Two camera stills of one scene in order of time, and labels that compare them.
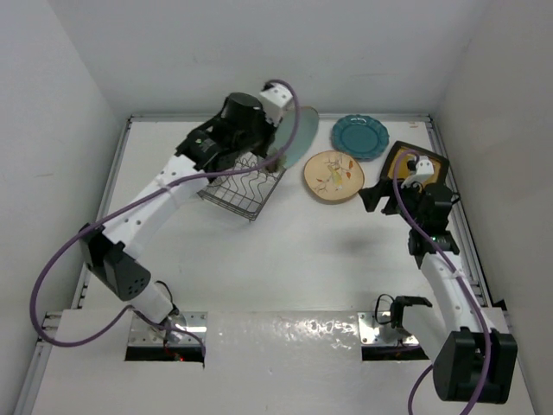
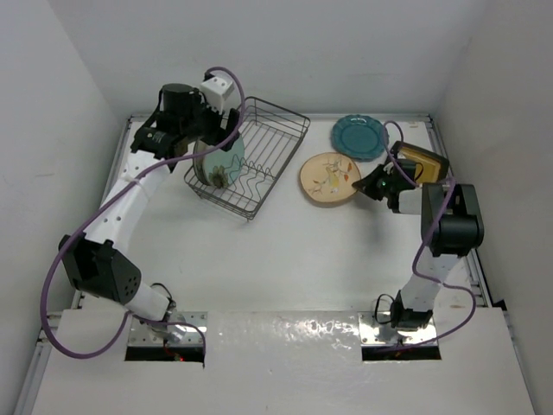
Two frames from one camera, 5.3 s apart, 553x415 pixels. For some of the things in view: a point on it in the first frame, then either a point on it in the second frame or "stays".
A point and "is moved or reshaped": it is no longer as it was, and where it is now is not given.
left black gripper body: x=256 y=137 → x=206 y=124
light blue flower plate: x=307 y=132 is moved or reshaped
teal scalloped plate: x=359 y=137 stays
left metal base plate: x=143 y=334 stays
